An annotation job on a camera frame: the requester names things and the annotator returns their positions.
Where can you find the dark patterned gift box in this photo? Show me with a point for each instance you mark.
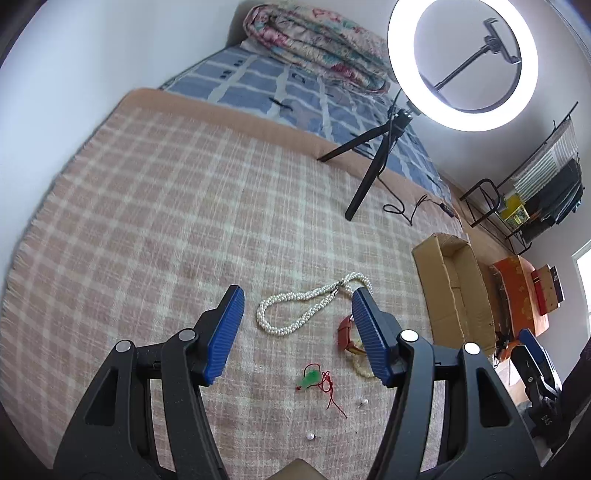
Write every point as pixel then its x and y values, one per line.
pixel 557 281

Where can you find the yellow crate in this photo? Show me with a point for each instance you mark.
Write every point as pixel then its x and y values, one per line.
pixel 515 212

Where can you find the orange cloth covered table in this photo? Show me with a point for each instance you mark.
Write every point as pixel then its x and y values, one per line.
pixel 517 286

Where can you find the window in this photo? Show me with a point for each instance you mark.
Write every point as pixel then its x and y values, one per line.
pixel 584 286

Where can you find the striped hanging cloth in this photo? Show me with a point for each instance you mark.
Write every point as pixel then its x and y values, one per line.
pixel 549 157

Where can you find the black tripod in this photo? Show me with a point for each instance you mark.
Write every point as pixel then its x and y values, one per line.
pixel 369 175

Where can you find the blue checked mattress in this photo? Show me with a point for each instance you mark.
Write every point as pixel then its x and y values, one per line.
pixel 258 83

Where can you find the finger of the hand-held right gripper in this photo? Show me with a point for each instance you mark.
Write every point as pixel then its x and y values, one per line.
pixel 524 364
pixel 532 339

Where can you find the folded floral quilt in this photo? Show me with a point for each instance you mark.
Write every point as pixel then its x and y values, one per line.
pixel 314 41

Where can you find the black phone holder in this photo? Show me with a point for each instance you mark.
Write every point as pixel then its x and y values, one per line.
pixel 501 46

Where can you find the pink plaid blanket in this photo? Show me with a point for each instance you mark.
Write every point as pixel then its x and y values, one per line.
pixel 161 230

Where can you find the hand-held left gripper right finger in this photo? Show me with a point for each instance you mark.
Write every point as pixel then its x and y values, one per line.
pixel 369 332

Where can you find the shallow cardboard box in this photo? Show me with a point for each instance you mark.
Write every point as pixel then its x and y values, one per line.
pixel 466 314

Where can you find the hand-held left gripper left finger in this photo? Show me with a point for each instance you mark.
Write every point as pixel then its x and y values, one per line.
pixel 226 332

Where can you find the black clothes rack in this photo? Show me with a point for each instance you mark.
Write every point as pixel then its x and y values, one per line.
pixel 480 189

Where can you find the dark hanging clothes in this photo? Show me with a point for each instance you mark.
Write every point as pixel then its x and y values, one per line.
pixel 554 203

